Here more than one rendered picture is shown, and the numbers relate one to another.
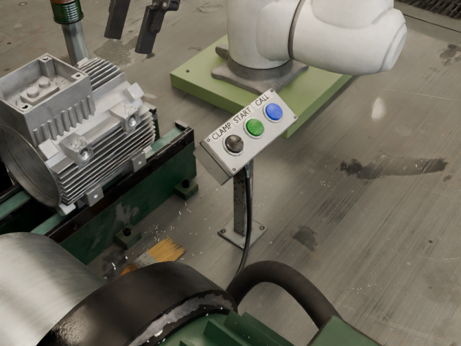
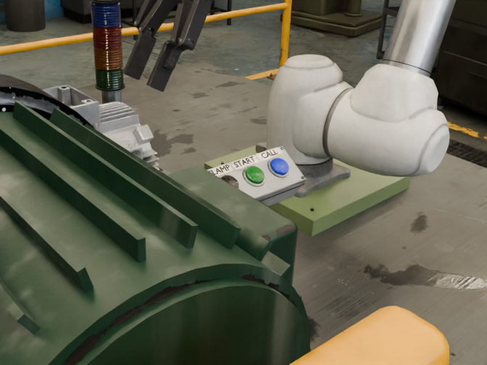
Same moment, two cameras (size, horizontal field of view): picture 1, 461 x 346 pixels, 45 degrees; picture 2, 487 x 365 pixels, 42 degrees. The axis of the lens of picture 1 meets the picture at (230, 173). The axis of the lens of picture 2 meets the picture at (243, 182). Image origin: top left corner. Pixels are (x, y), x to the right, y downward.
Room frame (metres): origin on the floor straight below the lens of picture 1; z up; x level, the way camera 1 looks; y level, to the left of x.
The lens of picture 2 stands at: (-0.15, -0.14, 1.48)
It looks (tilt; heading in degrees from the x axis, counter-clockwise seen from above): 27 degrees down; 8
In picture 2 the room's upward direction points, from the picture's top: 3 degrees clockwise
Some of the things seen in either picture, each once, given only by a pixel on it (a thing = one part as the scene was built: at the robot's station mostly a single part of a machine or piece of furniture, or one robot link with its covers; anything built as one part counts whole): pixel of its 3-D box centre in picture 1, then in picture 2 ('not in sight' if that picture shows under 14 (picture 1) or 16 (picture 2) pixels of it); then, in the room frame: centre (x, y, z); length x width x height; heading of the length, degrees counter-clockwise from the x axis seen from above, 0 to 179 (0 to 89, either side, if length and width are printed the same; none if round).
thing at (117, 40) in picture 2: not in sight; (106, 35); (1.10, 0.34, 1.14); 0.06 x 0.06 x 0.04
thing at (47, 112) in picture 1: (41, 101); (49, 122); (0.69, 0.29, 1.11); 0.12 x 0.11 x 0.07; 141
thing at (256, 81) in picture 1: (253, 59); (292, 158); (1.18, -0.06, 0.87); 0.22 x 0.18 x 0.06; 53
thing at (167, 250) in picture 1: (134, 275); not in sight; (0.59, 0.17, 0.80); 0.21 x 0.05 x 0.01; 135
